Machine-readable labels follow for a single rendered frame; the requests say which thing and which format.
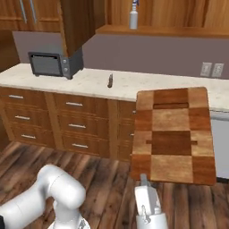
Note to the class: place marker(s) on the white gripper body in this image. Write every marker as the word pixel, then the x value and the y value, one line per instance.
pixel 147 198

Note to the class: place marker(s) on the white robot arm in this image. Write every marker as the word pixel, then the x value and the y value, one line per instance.
pixel 56 190

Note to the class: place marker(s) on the checkered wooden cutting board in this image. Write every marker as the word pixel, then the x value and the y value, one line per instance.
pixel 171 140

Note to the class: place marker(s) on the grey spray bottle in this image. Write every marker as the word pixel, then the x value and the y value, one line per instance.
pixel 133 18

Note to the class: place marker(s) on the wooden cabinet door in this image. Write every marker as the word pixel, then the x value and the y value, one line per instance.
pixel 10 13
pixel 47 15

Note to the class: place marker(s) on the wooden drawer front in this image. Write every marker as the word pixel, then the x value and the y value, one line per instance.
pixel 32 137
pixel 82 105
pixel 124 151
pixel 86 146
pixel 85 126
pixel 126 110
pixel 28 118
pixel 125 131
pixel 23 97

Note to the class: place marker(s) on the white dishwasher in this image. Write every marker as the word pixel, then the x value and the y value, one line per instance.
pixel 220 143

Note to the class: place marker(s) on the grey toaster oven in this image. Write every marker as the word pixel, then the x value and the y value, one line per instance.
pixel 53 64

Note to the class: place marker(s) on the white wall outlet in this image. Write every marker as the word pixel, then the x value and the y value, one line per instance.
pixel 217 70
pixel 206 69

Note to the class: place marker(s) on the open wooden wall cabinet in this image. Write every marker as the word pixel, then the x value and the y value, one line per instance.
pixel 173 18

